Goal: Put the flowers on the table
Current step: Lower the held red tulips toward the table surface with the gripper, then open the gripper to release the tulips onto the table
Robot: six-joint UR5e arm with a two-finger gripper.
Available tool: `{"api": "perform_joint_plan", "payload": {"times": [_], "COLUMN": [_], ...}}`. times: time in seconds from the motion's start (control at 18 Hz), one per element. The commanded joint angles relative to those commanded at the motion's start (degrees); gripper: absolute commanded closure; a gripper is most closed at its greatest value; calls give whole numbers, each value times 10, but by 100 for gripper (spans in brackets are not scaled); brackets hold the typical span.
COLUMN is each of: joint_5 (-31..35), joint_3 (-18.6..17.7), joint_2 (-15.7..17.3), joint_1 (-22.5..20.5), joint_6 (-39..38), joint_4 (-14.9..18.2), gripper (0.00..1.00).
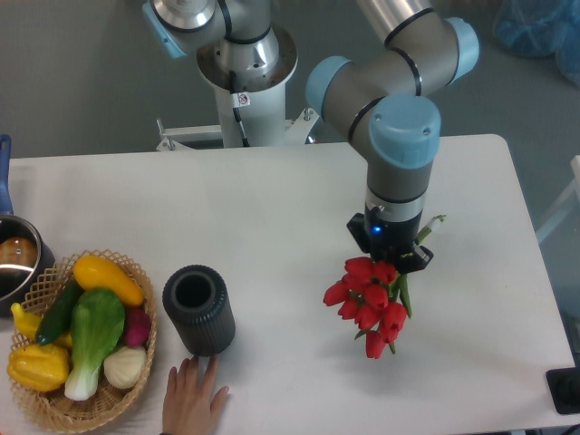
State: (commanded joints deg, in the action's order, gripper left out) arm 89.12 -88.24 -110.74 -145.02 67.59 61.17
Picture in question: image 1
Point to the yellow bell pepper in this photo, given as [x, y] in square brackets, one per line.
[39, 368]

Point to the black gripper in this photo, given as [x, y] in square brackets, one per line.
[390, 241]

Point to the small yellow gourd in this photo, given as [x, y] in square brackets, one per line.
[27, 324]

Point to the green bok choy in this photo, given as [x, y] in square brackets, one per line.
[97, 323]

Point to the green cucumber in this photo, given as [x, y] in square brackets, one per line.
[57, 319]

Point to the blue plastic bag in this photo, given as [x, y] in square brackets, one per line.
[538, 29]

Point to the woven wicker basket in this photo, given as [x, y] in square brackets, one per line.
[51, 410]

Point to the yellow squash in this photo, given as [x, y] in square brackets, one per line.
[95, 272]

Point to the bare human hand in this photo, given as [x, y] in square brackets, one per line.
[190, 406]

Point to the red radish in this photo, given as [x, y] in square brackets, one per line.
[137, 327]

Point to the dark pot with blue handle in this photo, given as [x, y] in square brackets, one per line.
[24, 254]

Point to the red tulip bouquet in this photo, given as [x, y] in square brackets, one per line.
[376, 297]

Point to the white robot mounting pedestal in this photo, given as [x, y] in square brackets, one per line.
[249, 84]

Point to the white garlic bulb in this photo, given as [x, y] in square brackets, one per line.
[122, 369]

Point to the dark ribbed cylindrical vase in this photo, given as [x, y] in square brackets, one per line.
[197, 302]

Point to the black device at table edge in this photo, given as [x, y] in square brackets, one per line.
[563, 384]

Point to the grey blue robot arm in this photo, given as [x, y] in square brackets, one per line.
[381, 108]

